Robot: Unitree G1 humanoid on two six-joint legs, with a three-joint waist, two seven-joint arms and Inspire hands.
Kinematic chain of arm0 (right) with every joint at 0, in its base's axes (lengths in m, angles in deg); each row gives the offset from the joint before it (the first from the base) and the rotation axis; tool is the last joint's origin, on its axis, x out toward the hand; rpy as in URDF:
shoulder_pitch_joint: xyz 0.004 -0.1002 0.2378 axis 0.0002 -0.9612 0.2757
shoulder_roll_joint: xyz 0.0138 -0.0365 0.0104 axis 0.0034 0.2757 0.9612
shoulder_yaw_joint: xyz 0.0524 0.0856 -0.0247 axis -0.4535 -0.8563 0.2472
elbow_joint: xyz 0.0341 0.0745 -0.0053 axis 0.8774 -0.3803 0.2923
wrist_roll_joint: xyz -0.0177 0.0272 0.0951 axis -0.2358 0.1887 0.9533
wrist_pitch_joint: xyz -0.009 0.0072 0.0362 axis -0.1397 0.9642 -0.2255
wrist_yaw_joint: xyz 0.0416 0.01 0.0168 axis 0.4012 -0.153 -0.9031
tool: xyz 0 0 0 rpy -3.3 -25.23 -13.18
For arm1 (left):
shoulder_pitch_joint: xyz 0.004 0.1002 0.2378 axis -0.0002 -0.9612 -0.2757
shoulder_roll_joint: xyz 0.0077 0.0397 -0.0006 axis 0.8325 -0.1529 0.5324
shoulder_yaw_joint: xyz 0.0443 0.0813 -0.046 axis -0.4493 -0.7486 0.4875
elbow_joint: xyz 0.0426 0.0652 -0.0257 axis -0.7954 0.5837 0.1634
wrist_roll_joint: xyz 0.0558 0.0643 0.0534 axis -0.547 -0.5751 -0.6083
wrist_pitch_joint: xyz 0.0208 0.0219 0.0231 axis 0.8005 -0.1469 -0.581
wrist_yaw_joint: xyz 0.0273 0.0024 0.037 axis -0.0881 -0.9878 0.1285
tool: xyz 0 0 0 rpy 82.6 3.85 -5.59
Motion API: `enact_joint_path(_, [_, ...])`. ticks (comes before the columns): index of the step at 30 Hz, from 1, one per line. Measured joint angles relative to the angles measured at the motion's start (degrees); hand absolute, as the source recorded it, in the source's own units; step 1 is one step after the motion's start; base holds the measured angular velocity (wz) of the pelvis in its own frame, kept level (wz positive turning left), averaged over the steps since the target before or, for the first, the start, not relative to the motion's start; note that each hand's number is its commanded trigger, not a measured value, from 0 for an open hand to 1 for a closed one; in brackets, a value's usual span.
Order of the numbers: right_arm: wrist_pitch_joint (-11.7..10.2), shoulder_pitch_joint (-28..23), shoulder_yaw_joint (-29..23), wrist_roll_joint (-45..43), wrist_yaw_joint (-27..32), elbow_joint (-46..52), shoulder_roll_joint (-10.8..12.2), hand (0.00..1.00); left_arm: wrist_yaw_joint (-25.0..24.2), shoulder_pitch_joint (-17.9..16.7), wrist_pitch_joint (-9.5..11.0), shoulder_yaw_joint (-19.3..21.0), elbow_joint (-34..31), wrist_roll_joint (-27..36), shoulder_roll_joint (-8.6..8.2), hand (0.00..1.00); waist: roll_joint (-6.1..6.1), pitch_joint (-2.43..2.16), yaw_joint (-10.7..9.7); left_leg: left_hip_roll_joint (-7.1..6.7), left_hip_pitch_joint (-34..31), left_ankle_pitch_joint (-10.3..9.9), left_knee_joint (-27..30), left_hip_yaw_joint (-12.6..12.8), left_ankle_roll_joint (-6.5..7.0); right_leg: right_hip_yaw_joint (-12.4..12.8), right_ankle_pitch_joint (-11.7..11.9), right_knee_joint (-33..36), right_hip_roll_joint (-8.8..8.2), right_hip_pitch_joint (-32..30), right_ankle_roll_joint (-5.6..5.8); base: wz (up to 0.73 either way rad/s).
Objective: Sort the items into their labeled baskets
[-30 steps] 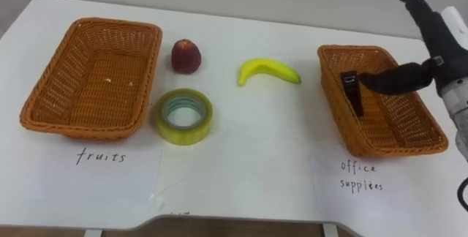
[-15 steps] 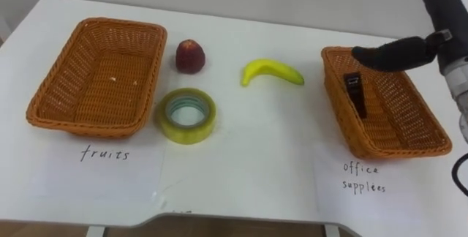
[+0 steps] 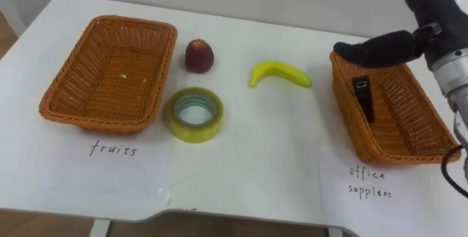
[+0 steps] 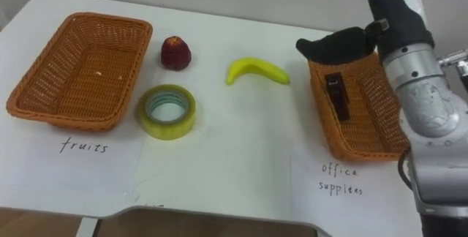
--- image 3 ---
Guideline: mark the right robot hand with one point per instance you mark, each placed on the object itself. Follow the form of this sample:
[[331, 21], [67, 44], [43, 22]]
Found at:
[[435, 3]]

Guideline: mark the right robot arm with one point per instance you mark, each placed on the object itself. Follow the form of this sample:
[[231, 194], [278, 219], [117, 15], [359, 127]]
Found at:
[[455, 76]]

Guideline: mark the small black oblong object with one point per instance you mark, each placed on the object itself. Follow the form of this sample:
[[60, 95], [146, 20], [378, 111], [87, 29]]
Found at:
[[363, 98]]

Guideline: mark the orange wicker basket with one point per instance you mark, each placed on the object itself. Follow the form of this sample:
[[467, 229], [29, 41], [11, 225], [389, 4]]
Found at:
[[109, 79], [409, 120]]

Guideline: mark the yellow banana soft toy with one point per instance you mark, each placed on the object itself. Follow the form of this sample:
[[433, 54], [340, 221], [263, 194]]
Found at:
[[279, 71]]

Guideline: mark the white paper sheet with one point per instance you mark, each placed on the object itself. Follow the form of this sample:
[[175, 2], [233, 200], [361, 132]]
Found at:
[[106, 178], [402, 204]]

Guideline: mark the white desk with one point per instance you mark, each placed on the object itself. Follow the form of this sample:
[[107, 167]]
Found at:
[[270, 149]]

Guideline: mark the red strawberry soft toy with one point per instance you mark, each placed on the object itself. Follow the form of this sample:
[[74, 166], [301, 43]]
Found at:
[[199, 57]]

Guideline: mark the yellowish clear tape roll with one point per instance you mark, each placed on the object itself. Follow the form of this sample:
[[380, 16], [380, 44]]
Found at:
[[210, 123]]

